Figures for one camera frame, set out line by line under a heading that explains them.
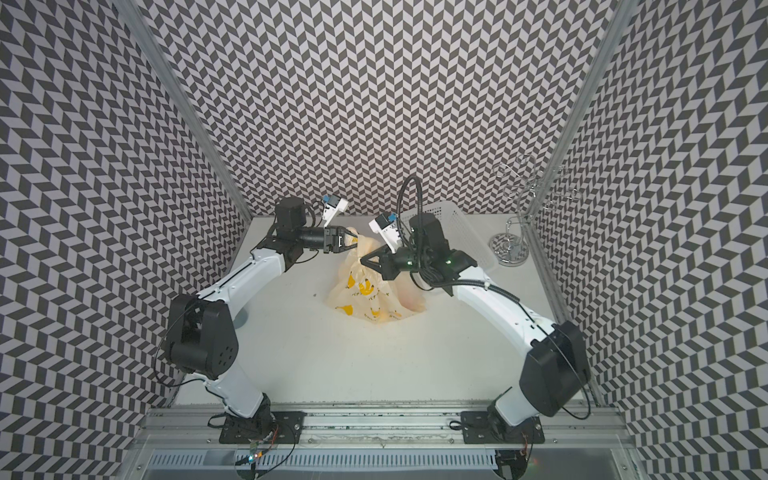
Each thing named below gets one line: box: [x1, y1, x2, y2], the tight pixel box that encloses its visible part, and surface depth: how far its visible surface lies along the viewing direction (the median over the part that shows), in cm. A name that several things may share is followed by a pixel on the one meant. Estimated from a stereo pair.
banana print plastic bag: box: [326, 227, 427, 324], surface depth 75 cm
